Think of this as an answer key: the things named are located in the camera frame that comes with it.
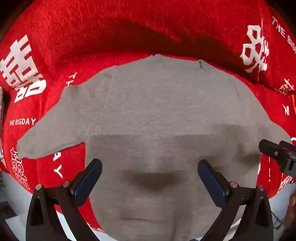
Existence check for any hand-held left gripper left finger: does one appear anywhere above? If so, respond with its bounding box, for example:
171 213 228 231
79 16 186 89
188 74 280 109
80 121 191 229
25 159 102 241

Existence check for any red printed sofa cover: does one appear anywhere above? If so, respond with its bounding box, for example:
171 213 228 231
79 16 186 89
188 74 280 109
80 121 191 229
0 0 296 233

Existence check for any person's right forearm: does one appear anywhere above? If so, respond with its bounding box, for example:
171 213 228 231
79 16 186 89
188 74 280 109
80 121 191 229
283 188 296 230

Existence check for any dark floor mat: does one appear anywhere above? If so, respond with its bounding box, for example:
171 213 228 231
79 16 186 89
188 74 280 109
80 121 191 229
0 201 18 219

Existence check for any grey knit sweater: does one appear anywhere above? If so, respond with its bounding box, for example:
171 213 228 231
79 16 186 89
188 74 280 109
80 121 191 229
17 54 292 241

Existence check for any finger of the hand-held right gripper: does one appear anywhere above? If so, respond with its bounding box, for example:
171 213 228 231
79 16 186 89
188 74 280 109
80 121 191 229
279 140 296 160
258 139 282 166

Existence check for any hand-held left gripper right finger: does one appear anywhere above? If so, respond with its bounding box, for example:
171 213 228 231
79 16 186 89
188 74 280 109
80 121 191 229
197 159 274 241

